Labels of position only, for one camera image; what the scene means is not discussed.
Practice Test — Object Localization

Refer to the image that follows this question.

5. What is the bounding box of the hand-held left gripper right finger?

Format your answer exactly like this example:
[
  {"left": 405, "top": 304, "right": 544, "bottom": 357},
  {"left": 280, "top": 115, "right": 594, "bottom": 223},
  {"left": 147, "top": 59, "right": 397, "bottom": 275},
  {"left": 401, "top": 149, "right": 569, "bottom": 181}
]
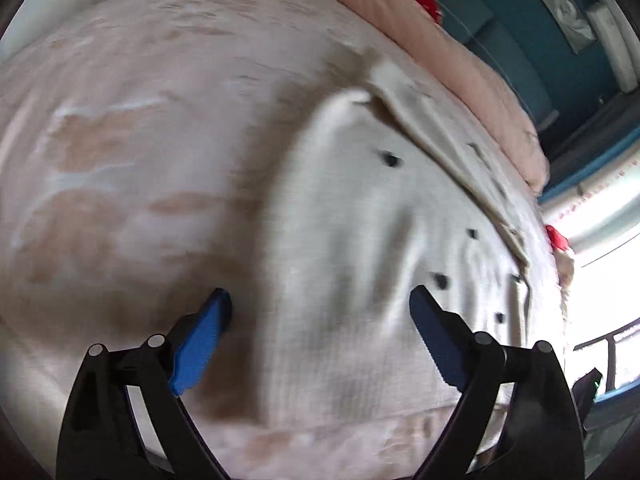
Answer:
[{"left": 409, "top": 285, "right": 586, "bottom": 480}]

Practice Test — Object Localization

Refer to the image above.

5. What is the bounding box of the pink duvet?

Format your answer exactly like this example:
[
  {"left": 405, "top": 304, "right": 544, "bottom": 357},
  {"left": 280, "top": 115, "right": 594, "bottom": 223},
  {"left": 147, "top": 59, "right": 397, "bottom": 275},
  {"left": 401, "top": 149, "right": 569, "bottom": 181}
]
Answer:
[{"left": 280, "top": 0, "right": 551, "bottom": 196}]

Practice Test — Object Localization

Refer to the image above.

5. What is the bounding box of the cream knit cardigan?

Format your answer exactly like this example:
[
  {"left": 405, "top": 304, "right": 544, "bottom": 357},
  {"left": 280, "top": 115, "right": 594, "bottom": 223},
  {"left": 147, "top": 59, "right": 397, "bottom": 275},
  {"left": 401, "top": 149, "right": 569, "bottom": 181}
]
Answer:
[{"left": 250, "top": 50, "right": 566, "bottom": 436}]

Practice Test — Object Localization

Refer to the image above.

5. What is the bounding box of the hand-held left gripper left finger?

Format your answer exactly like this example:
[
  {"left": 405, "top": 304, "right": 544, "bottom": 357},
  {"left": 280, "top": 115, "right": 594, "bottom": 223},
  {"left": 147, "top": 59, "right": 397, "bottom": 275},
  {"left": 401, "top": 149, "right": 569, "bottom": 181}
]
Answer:
[{"left": 56, "top": 287, "right": 233, "bottom": 480}]

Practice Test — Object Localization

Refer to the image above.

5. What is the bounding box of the pink floral butterfly blanket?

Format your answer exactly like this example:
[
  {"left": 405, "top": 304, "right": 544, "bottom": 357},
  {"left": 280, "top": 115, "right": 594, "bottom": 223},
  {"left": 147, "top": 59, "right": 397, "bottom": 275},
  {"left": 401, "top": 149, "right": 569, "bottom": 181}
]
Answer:
[{"left": 0, "top": 0, "right": 571, "bottom": 480}]

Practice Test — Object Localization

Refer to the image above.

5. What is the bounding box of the cream crumpled cloth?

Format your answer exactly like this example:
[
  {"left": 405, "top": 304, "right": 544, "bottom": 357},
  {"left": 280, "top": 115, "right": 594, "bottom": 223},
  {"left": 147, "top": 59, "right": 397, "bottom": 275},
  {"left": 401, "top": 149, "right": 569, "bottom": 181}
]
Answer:
[{"left": 557, "top": 252, "right": 577, "bottom": 321}]

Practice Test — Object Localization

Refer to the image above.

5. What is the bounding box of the black window railing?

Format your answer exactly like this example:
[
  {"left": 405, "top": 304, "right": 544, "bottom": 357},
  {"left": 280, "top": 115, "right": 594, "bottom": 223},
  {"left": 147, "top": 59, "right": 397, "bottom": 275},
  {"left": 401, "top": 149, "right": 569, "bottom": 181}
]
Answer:
[{"left": 575, "top": 317, "right": 640, "bottom": 396}]

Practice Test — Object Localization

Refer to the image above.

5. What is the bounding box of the small red cloth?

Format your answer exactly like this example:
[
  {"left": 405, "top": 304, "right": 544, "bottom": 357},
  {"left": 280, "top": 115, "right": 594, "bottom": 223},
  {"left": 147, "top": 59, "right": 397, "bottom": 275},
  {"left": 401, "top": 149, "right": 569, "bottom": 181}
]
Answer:
[{"left": 545, "top": 225, "right": 573, "bottom": 253}]

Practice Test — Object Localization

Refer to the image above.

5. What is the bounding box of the teal upholstered headboard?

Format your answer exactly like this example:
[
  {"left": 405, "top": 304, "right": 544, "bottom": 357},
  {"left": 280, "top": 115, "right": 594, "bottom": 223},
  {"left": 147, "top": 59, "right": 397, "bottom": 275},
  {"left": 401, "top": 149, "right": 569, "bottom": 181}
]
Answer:
[{"left": 385, "top": 0, "right": 616, "bottom": 151}]

